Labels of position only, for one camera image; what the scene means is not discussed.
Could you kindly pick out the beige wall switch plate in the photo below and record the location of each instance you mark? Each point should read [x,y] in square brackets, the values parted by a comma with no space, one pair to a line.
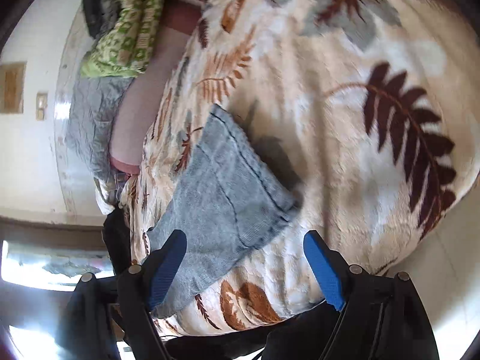
[41,106]

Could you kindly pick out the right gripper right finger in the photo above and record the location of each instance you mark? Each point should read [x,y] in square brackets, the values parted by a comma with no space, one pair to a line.
[379,317]

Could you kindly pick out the dark clothes pile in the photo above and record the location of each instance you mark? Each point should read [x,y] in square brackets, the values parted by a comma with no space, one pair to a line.
[99,7]

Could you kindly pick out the pink sofa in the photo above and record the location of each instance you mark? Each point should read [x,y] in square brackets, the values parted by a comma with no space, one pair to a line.
[141,102]

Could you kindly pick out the cream leaf-pattern fleece blanket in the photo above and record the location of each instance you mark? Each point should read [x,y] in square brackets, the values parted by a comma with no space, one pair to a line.
[366,110]

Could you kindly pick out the green white patterned quilt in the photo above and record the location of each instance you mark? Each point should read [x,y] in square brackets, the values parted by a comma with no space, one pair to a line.
[126,50]

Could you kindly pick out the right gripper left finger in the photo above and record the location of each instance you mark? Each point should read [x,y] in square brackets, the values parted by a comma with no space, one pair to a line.
[85,331]

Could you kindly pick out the grey quilted cover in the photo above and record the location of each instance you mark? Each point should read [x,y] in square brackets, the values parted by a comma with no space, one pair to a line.
[94,107]

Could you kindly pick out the black jacket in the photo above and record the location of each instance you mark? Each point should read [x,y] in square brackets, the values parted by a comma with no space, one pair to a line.
[303,337]

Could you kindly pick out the grey-blue denim pants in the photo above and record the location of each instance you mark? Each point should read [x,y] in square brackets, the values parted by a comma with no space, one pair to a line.
[227,202]

